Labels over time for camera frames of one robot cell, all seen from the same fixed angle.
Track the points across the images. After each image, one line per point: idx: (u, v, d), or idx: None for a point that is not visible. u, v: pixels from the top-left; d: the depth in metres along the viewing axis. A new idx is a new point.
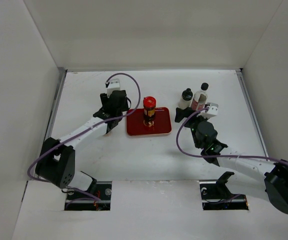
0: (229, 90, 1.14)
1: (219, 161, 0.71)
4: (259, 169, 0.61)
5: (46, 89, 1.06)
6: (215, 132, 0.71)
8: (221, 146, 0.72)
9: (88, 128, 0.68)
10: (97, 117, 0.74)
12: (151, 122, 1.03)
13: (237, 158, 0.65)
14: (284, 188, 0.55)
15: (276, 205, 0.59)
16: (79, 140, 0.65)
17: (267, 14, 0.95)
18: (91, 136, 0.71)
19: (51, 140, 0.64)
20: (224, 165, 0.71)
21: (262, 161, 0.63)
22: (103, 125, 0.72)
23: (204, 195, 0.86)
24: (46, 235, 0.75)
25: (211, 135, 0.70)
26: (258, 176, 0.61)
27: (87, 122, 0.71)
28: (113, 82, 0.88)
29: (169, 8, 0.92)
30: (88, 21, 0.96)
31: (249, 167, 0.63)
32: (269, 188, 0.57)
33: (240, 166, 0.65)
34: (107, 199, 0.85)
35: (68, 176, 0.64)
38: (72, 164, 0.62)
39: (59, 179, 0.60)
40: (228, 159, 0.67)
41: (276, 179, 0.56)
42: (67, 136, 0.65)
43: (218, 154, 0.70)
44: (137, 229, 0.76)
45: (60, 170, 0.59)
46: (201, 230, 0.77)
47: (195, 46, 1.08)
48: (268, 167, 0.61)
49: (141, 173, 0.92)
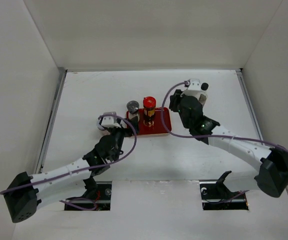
0: (230, 90, 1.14)
1: (209, 140, 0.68)
4: (255, 154, 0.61)
5: (46, 89, 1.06)
6: (200, 105, 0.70)
8: (211, 123, 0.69)
9: (65, 174, 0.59)
10: (85, 160, 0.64)
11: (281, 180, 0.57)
12: (151, 122, 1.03)
13: (232, 140, 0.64)
14: (276, 174, 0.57)
15: (263, 187, 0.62)
16: (50, 184, 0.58)
17: (267, 15, 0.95)
18: (71, 180, 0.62)
19: (23, 176, 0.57)
20: (214, 143, 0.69)
21: (258, 145, 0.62)
22: (86, 172, 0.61)
23: (204, 195, 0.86)
24: (45, 236, 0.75)
25: (195, 107, 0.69)
26: (252, 159, 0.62)
27: (72, 163, 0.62)
28: (106, 118, 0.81)
29: (169, 9, 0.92)
30: (88, 21, 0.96)
31: (244, 150, 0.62)
32: (263, 173, 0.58)
33: (233, 147, 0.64)
34: (107, 199, 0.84)
35: (27, 213, 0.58)
38: (32, 206, 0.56)
39: (12, 217, 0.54)
40: (220, 139, 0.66)
41: (272, 165, 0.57)
42: (42, 175, 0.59)
43: (208, 132, 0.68)
44: (137, 229, 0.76)
45: (17, 208, 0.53)
46: (202, 230, 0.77)
47: (195, 46, 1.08)
48: (263, 151, 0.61)
49: (141, 173, 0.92)
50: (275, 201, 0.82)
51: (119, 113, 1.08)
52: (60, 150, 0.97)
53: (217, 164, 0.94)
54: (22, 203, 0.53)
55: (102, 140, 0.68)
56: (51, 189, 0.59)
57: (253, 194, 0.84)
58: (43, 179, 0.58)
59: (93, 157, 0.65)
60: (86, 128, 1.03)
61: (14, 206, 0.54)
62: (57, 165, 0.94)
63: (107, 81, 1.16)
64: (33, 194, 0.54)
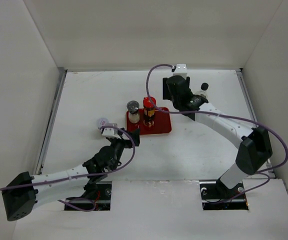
0: (230, 90, 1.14)
1: (195, 116, 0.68)
4: (237, 132, 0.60)
5: (46, 89, 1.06)
6: (184, 80, 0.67)
8: (200, 100, 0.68)
9: (64, 178, 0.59)
10: (85, 167, 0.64)
11: (257, 158, 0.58)
12: (151, 122, 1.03)
13: (217, 117, 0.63)
14: (254, 152, 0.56)
15: (239, 163, 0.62)
16: (49, 187, 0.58)
17: (267, 15, 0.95)
18: (70, 186, 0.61)
19: (25, 175, 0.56)
20: (200, 120, 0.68)
21: (242, 124, 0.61)
22: (85, 179, 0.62)
23: (204, 195, 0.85)
24: (45, 236, 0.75)
25: (179, 82, 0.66)
26: (233, 137, 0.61)
27: (72, 168, 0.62)
28: (107, 128, 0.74)
29: (169, 9, 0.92)
30: (88, 21, 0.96)
31: (227, 128, 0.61)
32: (241, 150, 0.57)
33: (217, 124, 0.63)
34: (107, 199, 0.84)
35: (23, 213, 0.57)
38: (29, 206, 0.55)
39: (8, 215, 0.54)
40: (206, 116, 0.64)
41: (251, 144, 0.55)
42: (42, 177, 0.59)
43: (196, 108, 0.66)
44: (137, 229, 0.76)
45: (16, 206, 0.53)
46: (202, 230, 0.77)
47: (195, 46, 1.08)
48: (246, 130, 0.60)
49: (141, 174, 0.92)
50: (275, 201, 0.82)
51: (118, 113, 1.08)
52: (60, 150, 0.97)
53: (218, 164, 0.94)
54: (21, 202, 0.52)
55: (101, 150, 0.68)
56: (49, 192, 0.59)
57: (253, 194, 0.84)
58: (43, 180, 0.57)
59: (93, 165, 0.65)
60: (86, 128, 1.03)
61: (13, 204, 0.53)
62: (57, 164, 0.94)
63: (107, 81, 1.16)
64: (33, 194, 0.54)
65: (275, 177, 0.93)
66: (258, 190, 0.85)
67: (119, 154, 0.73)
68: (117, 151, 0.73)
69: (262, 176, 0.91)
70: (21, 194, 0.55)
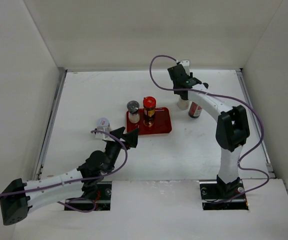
0: (230, 90, 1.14)
1: (188, 95, 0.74)
4: (219, 108, 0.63)
5: (46, 89, 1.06)
6: (181, 66, 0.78)
8: (195, 82, 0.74)
9: (57, 183, 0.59)
10: (78, 171, 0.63)
11: (233, 134, 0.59)
12: (151, 122, 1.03)
13: (205, 95, 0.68)
14: (230, 128, 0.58)
15: (219, 140, 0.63)
16: (42, 193, 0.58)
17: (267, 15, 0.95)
18: (63, 190, 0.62)
19: (18, 182, 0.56)
20: (192, 99, 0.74)
21: (224, 103, 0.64)
22: (78, 183, 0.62)
23: (204, 194, 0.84)
24: (46, 235, 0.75)
25: (176, 67, 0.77)
26: (215, 112, 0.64)
27: (66, 173, 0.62)
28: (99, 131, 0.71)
29: (169, 9, 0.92)
30: (88, 21, 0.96)
31: (210, 104, 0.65)
32: (219, 123, 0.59)
33: (204, 101, 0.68)
34: (107, 199, 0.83)
35: (18, 218, 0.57)
38: (24, 210, 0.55)
39: (4, 220, 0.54)
40: (197, 94, 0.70)
41: (228, 117, 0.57)
42: (36, 182, 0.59)
43: (190, 87, 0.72)
44: (137, 229, 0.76)
45: (9, 212, 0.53)
46: (202, 230, 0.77)
47: (195, 45, 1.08)
48: (227, 108, 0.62)
49: (141, 174, 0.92)
50: (275, 201, 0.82)
51: (118, 113, 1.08)
52: (59, 150, 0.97)
53: (218, 164, 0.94)
54: (13, 209, 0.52)
55: (93, 154, 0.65)
56: (42, 197, 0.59)
57: (254, 194, 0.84)
58: (36, 186, 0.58)
59: (87, 169, 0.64)
60: (86, 128, 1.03)
61: (6, 210, 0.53)
62: (57, 165, 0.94)
63: (107, 81, 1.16)
64: (25, 201, 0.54)
65: (275, 176, 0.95)
66: (257, 190, 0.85)
67: (114, 156, 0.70)
68: (113, 154, 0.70)
69: (263, 176, 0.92)
70: (16, 199, 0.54)
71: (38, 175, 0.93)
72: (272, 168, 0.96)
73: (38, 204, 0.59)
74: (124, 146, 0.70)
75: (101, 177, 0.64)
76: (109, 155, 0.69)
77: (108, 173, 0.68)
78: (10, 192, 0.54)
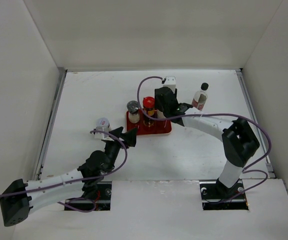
0: (230, 90, 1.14)
1: (183, 122, 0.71)
4: (219, 126, 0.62)
5: (46, 89, 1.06)
6: (170, 91, 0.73)
8: (186, 107, 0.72)
9: (58, 184, 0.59)
10: (78, 173, 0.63)
11: (243, 149, 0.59)
12: (151, 122, 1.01)
13: (200, 117, 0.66)
14: (238, 144, 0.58)
15: (230, 159, 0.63)
16: (43, 193, 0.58)
17: (267, 15, 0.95)
18: (64, 191, 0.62)
19: (20, 182, 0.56)
20: (189, 125, 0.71)
21: (222, 119, 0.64)
22: (80, 183, 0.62)
23: (204, 195, 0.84)
24: (45, 235, 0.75)
25: (166, 93, 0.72)
26: (217, 132, 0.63)
27: (66, 173, 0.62)
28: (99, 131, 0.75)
29: (169, 9, 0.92)
30: (87, 21, 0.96)
31: (210, 125, 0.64)
32: (226, 142, 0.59)
33: (202, 124, 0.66)
34: (107, 199, 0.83)
35: (18, 218, 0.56)
38: (26, 211, 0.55)
39: (5, 221, 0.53)
40: (192, 118, 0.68)
41: (233, 134, 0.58)
42: (37, 183, 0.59)
43: (183, 113, 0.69)
44: (136, 230, 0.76)
45: (11, 213, 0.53)
46: (202, 230, 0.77)
47: (195, 45, 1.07)
48: (227, 124, 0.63)
49: (141, 174, 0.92)
50: (275, 201, 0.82)
51: (119, 113, 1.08)
52: (59, 150, 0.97)
53: (218, 164, 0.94)
54: (15, 209, 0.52)
55: (92, 155, 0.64)
56: (43, 198, 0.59)
57: (253, 195, 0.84)
58: (37, 187, 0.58)
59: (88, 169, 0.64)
60: (86, 128, 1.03)
61: (7, 210, 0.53)
62: (57, 164, 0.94)
63: (107, 81, 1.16)
64: (26, 201, 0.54)
65: (275, 176, 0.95)
66: (258, 190, 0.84)
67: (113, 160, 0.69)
68: (113, 154, 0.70)
69: (262, 176, 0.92)
70: (16, 200, 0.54)
71: (38, 175, 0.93)
72: (272, 168, 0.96)
73: (39, 204, 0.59)
74: (124, 147, 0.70)
75: (101, 176, 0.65)
76: (109, 155, 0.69)
77: (109, 173, 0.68)
78: (12, 192, 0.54)
